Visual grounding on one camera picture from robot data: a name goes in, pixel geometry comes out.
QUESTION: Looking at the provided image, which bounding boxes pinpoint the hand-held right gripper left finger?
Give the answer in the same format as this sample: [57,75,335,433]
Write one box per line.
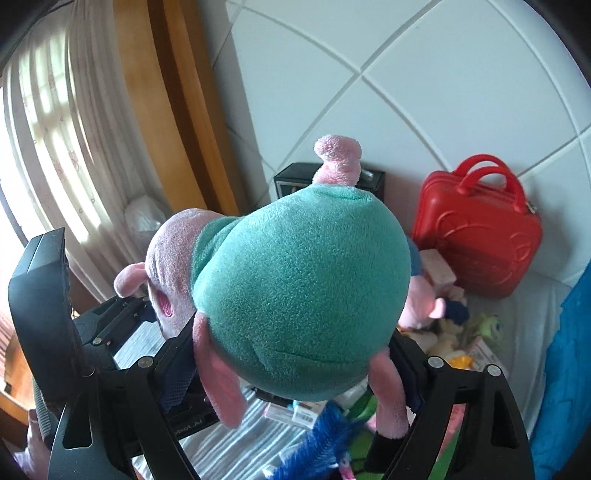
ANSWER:
[47,323,219,480]

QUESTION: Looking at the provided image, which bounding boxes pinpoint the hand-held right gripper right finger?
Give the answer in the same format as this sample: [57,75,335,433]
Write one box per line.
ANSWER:
[367,330,536,480]

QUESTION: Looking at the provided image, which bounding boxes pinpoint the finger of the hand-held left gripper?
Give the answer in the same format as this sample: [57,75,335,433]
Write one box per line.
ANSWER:
[74,318,139,370]
[92,294,157,326]

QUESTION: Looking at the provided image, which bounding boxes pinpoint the pink pig plush green dress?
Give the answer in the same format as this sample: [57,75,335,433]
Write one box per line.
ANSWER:
[113,134,411,439]

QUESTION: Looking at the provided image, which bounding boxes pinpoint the orange cat plush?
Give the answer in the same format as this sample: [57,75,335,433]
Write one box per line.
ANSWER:
[442,353,475,371]

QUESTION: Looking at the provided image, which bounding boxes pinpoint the pink and white packet box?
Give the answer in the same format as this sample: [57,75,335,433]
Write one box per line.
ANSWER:
[465,339,505,376]

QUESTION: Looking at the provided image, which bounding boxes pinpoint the pink pig plush blue shirt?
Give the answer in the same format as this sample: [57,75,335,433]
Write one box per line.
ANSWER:
[397,235,446,330]

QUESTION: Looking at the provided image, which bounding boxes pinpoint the dark blue haired doll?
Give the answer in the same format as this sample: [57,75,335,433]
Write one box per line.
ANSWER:
[441,298,469,324]

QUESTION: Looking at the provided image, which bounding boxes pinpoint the clear plastic bag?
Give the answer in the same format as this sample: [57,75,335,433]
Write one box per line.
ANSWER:
[124,195,169,237]

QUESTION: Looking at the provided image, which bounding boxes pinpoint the green one-eyed monster toy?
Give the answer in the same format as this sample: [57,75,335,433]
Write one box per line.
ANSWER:
[471,313,506,344]

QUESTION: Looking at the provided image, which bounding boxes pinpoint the blue fuzzy toy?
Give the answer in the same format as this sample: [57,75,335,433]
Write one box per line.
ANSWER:
[267,399,368,480]

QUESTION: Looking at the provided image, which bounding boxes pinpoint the pink cardboard box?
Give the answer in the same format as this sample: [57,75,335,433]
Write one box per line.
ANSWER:
[421,249,456,288]

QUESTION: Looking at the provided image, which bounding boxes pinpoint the white medicine box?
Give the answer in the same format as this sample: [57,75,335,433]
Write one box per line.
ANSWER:
[264,401,325,426]

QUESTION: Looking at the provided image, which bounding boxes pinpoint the red hard carry case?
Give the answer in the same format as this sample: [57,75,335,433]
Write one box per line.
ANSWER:
[411,154,543,298]

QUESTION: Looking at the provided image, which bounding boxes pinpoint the white curtain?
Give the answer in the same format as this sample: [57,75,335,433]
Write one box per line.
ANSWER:
[0,0,160,298]

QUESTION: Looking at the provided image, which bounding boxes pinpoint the black gift box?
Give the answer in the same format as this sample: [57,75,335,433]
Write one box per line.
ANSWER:
[274,162,386,202]

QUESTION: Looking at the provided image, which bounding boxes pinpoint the wooden framed padded headboard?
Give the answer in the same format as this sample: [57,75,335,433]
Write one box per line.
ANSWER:
[113,0,591,287]

